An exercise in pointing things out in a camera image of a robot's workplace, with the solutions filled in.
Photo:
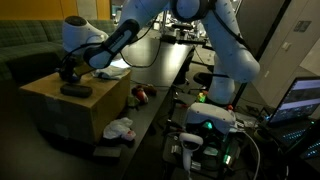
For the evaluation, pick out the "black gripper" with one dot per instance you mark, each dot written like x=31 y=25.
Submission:
x=67 y=70

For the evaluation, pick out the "black eraser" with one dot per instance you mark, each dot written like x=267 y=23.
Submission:
x=76 y=90

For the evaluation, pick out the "white towel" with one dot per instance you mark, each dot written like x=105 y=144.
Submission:
x=111 y=73

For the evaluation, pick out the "red and green plush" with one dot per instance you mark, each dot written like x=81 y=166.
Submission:
x=137 y=97

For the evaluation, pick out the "white cloth toy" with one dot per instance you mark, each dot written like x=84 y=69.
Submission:
x=119 y=128

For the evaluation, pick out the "brown plush toy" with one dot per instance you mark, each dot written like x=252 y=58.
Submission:
x=147 y=88

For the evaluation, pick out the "large cardboard box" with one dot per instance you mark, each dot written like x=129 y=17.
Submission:
x=81 y=119

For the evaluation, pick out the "green plaid sofa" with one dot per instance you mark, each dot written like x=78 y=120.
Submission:
x=22 y=38

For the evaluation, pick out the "white VR controller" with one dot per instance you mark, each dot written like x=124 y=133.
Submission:
x=190 y=143

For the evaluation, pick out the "white VR headset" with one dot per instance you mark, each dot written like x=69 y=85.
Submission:
x=221 y=119

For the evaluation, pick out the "open laptop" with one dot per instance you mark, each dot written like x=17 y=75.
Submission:
x=290 y=124

